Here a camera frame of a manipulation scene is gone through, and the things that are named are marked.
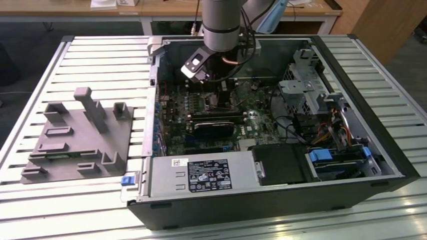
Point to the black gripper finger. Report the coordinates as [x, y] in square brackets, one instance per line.
[224, 96]

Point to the metal locking lever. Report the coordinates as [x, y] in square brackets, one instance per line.
[201, 87]

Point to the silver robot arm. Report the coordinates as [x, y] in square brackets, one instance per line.
[220, 25]

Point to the CPU socket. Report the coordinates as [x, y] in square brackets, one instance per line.
[211, 101]

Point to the black RAM stick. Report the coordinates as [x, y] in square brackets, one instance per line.
[216, 114]

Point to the black RAM slot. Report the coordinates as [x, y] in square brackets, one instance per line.
[195, 86]

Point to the black graphics card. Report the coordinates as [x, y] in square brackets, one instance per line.
[213, 130]

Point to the green motherboard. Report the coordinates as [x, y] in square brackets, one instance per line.
[263, 125]

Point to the silver chipset heatsink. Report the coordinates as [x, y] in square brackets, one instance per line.
[247, 144]

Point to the metal disk bay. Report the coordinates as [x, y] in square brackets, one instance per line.
[293, 92]

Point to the black drive box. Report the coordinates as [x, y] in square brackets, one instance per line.
[280, 165]

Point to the silver power supply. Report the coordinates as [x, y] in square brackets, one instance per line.
[167, 175]

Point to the hard disk in blue carrier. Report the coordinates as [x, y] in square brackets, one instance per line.
[320, 155]

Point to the white box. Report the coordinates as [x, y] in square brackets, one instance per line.
[103, 5]

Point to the blue case latch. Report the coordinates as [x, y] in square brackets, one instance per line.
[128, 180]

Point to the grey parts rack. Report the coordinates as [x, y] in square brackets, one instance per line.
[87, 140]

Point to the black PC case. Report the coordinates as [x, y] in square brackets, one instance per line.
[233, 210]

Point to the blue drive clip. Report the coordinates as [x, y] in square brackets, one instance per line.
[367, 152]

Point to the wooden cabinet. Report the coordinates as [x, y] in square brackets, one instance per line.
[383, 25]

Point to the green RAM stick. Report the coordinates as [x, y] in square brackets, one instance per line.
[62, 156]

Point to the wooden desk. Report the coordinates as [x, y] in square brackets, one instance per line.
[33, 6]

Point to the black bin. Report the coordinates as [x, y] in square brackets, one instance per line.
[8, 65]

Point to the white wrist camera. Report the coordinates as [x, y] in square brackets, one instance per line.
[195, 63]

